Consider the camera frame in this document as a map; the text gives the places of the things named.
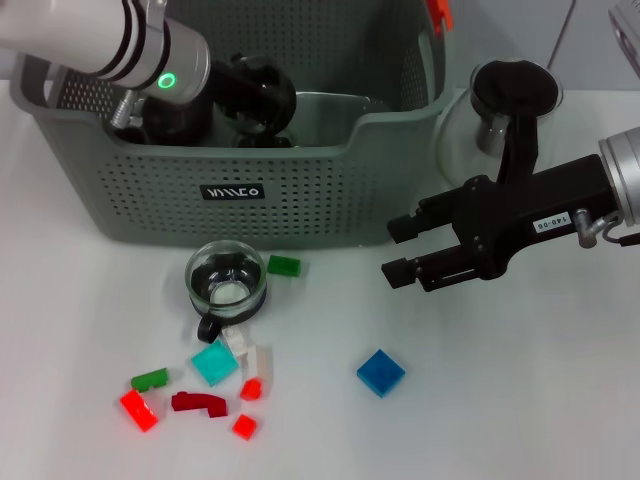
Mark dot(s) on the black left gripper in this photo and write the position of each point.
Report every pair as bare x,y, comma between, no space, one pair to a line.
222,80

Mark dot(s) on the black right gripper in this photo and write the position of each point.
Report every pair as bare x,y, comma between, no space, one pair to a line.
540,200

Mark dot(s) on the glass teacup black sleeve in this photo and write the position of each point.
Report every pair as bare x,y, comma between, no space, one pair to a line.
272,100
262,141
225,295

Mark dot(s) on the grey perforated storage bin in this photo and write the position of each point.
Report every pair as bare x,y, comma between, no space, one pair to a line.
300,200

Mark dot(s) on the black clay teapot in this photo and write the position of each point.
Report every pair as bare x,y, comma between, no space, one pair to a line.
175,125

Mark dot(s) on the blue square toy brick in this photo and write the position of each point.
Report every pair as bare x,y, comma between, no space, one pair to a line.
381,374

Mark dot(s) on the bright green toy brick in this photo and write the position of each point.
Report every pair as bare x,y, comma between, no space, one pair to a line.
284,265

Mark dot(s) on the clear translucent toy brick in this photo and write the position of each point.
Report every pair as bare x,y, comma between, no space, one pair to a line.
257,365

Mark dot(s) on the white toy brick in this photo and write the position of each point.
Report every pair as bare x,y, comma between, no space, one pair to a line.
235,342

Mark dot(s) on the small red sloped brick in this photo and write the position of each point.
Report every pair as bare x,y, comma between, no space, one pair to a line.
251,390

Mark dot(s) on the teal square toy brick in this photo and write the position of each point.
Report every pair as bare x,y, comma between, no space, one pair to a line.
215,365

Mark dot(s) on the small red square brick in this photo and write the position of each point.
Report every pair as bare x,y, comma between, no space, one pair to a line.
245,426

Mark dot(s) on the dark red arch brick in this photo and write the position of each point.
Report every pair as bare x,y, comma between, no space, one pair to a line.
195,401

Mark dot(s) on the dark green toy brick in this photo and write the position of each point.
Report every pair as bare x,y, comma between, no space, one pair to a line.
150,380

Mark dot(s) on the long red flat brick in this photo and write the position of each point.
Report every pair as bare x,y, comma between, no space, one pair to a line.
140,411

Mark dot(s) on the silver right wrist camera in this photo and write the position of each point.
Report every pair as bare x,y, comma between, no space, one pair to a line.
627,40

